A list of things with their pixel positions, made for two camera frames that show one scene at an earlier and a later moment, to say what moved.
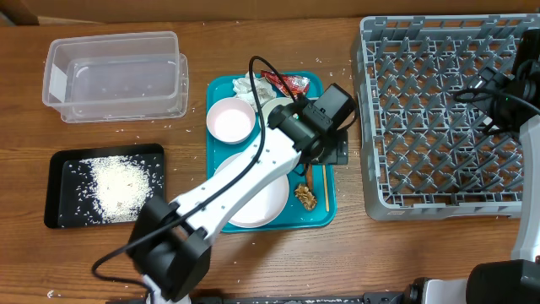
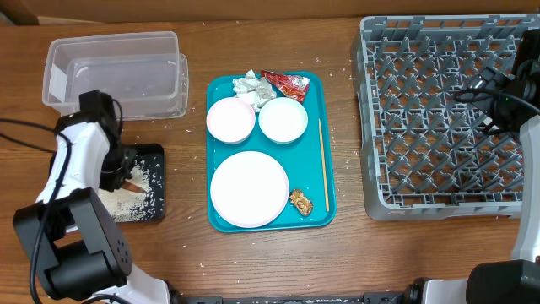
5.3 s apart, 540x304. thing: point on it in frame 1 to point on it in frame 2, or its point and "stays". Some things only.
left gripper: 336,150 to 110,183
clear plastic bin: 116,77 stays
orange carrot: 310,176 to 131,187
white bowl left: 231,120 stays
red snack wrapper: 296,84 stays
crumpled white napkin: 243,89 stays
